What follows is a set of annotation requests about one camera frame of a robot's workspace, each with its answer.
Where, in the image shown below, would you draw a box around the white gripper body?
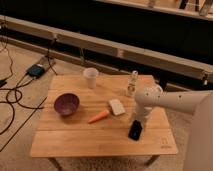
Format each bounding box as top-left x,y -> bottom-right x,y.
134,105 -> 151,123

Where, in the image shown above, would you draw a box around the black eraser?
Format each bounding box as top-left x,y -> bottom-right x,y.
128,120 -> 143,141

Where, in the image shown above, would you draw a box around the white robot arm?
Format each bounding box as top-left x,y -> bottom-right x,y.
134,88 -> 213,171

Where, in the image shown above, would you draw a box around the white sponge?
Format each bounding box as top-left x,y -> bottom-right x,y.
109,99 -> 125,116

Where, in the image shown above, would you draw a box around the small clear bottle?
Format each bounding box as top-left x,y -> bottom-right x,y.
126,71 -> 138,97

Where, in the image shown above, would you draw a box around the orange carrot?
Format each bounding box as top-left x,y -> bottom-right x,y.
88,109 -> 110,124

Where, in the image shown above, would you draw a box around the wooden table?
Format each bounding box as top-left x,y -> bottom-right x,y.
30,75 -> 178,157

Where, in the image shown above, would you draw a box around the purple bowl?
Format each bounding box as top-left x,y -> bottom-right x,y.
54,93 -> 80,116

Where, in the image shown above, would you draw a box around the black power adapter box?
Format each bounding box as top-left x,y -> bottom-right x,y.
26,64 -> 45,79

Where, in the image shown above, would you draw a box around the black floor cables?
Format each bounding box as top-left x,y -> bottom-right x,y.
0,33 -> 58,153

